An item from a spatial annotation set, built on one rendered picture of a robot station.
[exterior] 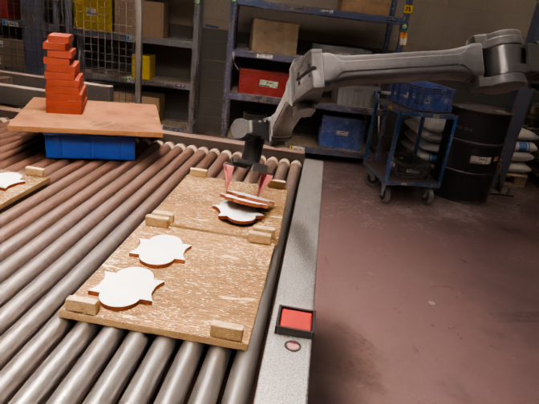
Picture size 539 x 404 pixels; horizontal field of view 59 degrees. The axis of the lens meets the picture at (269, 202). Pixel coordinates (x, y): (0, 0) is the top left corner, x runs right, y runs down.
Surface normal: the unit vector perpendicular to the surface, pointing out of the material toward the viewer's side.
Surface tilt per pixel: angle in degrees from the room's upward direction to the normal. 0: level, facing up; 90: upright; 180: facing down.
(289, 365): 0
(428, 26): 90
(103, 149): 90
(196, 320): 0
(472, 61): 64
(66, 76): 90
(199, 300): 0
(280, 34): 92
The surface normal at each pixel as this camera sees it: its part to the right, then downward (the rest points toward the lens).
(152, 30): 0.01, 0.37
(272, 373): 0.11, -0.92
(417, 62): 0.00, -0.08
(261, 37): 0.27, 0.32
